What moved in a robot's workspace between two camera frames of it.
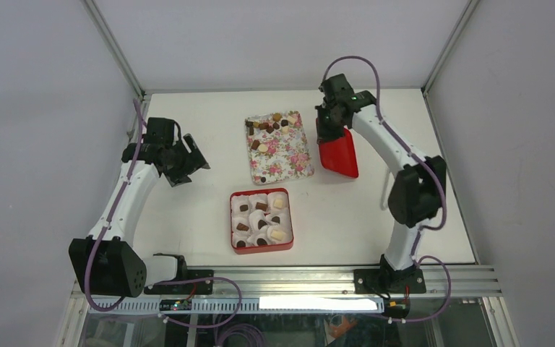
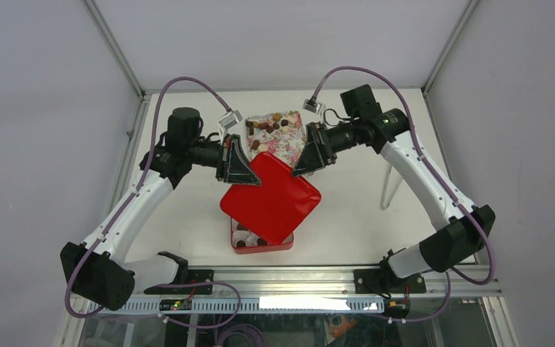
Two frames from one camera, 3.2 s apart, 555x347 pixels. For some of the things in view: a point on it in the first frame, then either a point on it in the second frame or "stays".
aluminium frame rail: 440,283 stays
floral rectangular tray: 278,147 stays
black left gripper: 194,161 -> 233,164
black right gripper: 322,133 -> 315,155
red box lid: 339,155 -> 277,207
